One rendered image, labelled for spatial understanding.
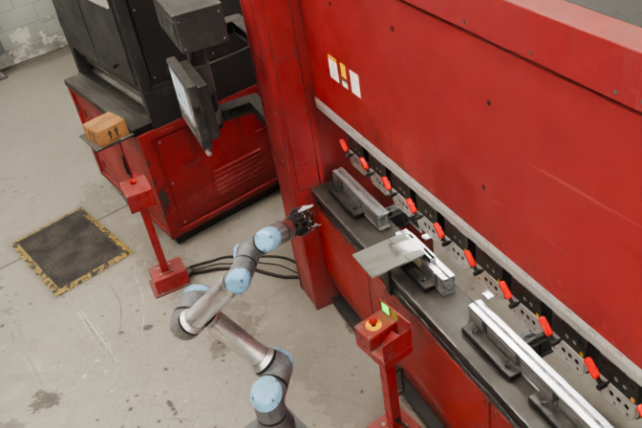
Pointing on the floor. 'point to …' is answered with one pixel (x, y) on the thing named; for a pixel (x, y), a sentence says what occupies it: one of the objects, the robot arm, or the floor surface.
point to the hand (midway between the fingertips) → (310, 216)
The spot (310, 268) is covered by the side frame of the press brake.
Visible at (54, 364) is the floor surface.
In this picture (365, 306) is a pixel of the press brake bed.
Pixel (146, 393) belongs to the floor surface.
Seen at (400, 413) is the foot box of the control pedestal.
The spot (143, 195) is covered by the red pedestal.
